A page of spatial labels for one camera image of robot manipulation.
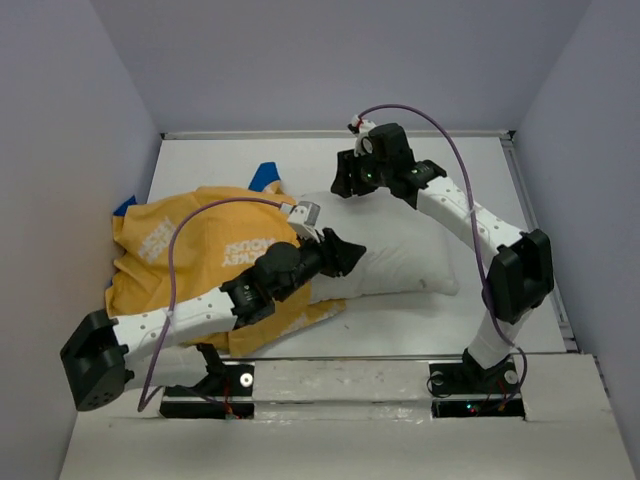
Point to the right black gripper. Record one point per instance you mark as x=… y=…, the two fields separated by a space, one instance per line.
x=347 y=164

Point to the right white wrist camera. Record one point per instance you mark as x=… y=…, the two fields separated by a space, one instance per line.
x=361 y=128

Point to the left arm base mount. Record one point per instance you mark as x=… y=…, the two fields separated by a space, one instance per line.
x=225 y=393

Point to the aluminium frame rail back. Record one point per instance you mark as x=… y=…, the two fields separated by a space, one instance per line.
x=308 y=134

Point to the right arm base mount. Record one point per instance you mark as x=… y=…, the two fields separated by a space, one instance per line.
x=463 y=390

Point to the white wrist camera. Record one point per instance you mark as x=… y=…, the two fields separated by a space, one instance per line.
x=302 y=218
x=361 y=128

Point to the aluminium frame rail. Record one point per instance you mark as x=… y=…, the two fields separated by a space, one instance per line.
x=539 y=266
x=308 y=134

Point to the white pillow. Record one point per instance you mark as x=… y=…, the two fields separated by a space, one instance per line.
x=406 y=251

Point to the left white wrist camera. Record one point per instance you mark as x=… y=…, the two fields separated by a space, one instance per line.
x=302 y=218

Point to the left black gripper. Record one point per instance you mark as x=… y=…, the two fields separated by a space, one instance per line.
x=341 y=258

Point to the aluminium frame rail right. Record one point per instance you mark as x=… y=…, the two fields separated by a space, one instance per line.
x=539 y=266

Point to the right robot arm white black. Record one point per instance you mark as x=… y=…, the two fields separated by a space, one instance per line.
x=515 y=266

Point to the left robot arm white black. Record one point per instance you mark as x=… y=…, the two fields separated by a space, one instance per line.
x=102 y=355

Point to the yellow blue pillowcase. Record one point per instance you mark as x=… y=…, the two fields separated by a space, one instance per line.
x=208 y=236

